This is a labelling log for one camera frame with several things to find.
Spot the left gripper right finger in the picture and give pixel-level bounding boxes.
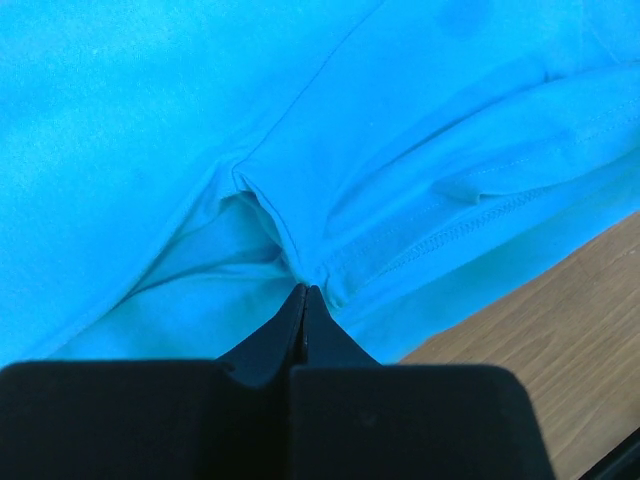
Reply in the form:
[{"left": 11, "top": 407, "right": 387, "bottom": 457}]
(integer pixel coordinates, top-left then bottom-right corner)
[{"left": 288, "top": 287, "right": 554, "bottom": 479}]

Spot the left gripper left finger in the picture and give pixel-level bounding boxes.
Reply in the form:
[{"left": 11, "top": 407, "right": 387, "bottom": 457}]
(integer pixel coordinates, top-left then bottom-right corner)
[{"left": 1, "top": 286, "right": 306, "bottom": 479}]

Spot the cyan t shirt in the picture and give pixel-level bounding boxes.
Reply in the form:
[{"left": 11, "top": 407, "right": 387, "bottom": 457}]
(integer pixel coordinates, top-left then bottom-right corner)
[{"left": 1, "top": 1, "right": 639, "bottom": 364}]

